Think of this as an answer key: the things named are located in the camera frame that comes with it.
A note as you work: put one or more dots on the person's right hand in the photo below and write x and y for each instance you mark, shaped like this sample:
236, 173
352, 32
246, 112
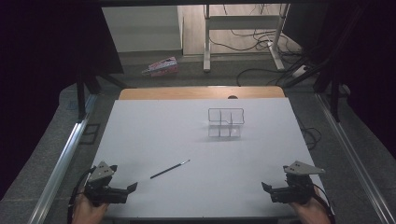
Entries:
313, 213

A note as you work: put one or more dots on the clear acrylic organizer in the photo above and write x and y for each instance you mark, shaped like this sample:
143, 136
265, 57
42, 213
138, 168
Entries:
225, 132

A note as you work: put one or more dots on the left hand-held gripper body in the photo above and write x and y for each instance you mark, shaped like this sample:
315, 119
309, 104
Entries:
101, 174

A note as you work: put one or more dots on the black metal stand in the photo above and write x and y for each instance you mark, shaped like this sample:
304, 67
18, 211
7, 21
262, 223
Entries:
81, 99

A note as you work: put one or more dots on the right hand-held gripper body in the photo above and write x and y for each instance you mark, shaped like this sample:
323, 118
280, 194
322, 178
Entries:
299, 186

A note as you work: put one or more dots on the white metal desk frame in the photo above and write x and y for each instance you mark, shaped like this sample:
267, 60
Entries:
207, 46

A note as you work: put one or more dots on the white cabinet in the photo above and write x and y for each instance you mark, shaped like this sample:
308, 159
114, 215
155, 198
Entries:
143, 28

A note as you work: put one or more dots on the white power strip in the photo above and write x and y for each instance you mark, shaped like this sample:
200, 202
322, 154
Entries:
299, 71

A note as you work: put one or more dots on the thin black pen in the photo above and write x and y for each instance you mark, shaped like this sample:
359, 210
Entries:
169, 169

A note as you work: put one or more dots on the pink patterned box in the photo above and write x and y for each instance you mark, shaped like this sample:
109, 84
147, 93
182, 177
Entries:
162, 67

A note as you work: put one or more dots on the aluminium rail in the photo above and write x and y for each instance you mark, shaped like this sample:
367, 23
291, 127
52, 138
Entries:
67, 155
351, 149

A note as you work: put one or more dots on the person's left hand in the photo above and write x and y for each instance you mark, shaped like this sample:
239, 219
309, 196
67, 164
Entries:
88, 213

